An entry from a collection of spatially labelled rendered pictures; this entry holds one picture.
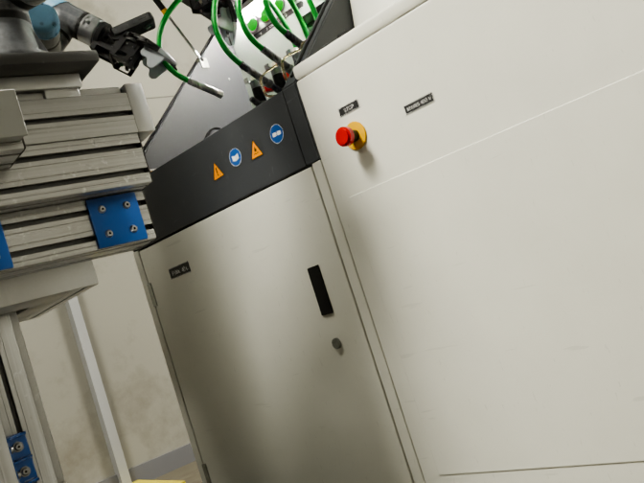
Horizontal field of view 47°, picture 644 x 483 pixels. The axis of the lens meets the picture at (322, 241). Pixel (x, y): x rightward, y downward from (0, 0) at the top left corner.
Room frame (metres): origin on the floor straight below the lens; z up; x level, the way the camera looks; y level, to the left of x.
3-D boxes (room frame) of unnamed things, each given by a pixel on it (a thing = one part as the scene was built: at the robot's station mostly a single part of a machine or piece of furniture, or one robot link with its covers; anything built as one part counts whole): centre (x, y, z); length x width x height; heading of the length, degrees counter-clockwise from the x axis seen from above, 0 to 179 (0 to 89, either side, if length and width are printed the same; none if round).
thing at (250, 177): (1.67, 0.20, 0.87); 0.62 x 0.04 x 0.16; 48
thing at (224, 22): (1.80, 0.06, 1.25); 0.06 x 0.03 x 0.09; 137
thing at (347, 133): (1.34, -0.10, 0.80); 0.05 x 0.04 x 0.05; 48
